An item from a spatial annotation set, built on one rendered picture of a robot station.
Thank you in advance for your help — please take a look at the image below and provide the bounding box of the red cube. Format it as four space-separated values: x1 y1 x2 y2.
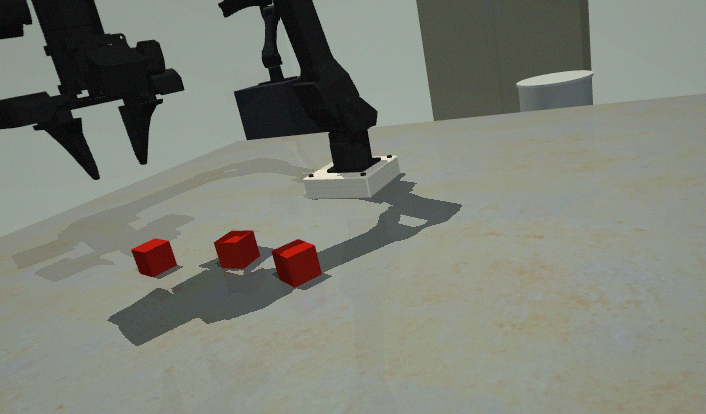
214 230 260 269
131 239 177 277
271 239 322 288

